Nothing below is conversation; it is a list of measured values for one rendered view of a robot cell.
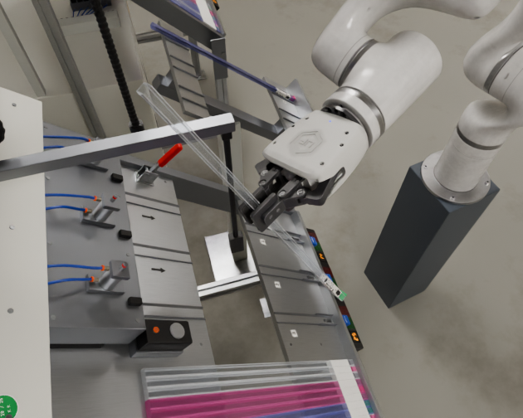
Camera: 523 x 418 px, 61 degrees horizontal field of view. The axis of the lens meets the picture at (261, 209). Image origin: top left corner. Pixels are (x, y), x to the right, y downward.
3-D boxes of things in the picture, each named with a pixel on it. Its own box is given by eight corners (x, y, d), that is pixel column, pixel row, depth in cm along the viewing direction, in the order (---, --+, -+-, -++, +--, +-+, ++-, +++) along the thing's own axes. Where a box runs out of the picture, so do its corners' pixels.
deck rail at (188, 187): (278, 220, 122) (294, 206, 119) (281, 226, 121) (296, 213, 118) (-16, 138, 73) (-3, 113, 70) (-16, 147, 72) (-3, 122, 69)
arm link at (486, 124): (475, 108, 116) (519, 25, 96) (540, 149, 108) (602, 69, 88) (446, 128, 112) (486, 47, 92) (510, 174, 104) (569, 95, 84)
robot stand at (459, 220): (398, 255, 192) (458, 145, 134) (424, 290, 183) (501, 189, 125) (363, 272, 187) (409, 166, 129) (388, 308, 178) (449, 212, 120)
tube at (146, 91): (335, 297, 76) (339, 292, 76) (342, 301, 75) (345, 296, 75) (135, 91, 39) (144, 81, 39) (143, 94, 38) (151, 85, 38)
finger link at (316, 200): (336, 147, 55) (293, 159, 57) (344, 192, 50) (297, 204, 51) (339, 154, 56) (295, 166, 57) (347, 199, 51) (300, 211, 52)
